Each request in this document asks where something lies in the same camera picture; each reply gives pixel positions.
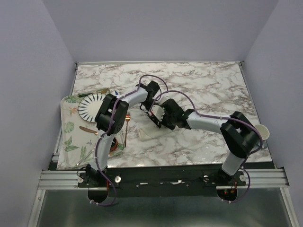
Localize white cloth napkin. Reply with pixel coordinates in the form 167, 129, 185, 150
137, 123, 173, 141

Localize rose gold fork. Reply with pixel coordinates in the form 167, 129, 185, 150
124, 112, 131, 147

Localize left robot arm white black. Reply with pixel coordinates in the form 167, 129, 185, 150
85, 81, 160, 187

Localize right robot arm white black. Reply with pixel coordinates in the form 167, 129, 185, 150
160, 99, 263, 185

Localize white plate blue stripes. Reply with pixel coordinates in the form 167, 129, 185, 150
78, 93, 106, 122

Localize green chopsticks on tray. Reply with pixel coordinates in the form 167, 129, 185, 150
78, 87, 110, 97

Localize black and copper small bowl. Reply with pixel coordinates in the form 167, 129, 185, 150
110, 138, 118, 152

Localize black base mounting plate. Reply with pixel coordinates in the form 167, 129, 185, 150
78, 164, 246, 198

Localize copper spoon on tray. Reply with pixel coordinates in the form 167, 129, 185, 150
79, 126, 98, 135

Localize leaf pattern serving tray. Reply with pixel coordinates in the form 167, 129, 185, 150
57, 87, 126, 170

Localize blue grey mug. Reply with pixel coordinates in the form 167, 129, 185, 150
254, 124, 270, 149

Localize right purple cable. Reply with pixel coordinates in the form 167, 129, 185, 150
150, 91, 263, 204

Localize purple cable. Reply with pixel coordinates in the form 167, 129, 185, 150
93, 75, 169, 208
150, 91, 263, 204

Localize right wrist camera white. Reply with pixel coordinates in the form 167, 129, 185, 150
151, 105, 165, 122

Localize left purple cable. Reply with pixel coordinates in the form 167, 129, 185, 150
93, 75, 169, 208

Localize aluminium frame rail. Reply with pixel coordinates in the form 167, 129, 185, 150
38, 169, 289, 190

